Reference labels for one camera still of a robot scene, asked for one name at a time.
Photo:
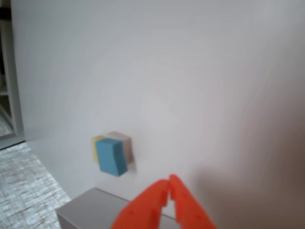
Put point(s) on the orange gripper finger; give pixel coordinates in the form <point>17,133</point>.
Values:
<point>190,210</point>
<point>143,207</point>

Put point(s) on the blue foam cuboid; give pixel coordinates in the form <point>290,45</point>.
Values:
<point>110,156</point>

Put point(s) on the white cardboard box bin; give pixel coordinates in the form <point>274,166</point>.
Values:
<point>95,207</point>

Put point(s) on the white foam cuboid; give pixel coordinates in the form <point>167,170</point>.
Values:
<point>125,145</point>

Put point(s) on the yellow foam cuboid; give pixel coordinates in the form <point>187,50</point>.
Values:
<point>94,148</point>

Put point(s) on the white furniture frame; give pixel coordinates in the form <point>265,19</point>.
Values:
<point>14,83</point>

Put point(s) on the beige woven curtain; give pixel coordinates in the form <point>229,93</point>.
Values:
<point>23,186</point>

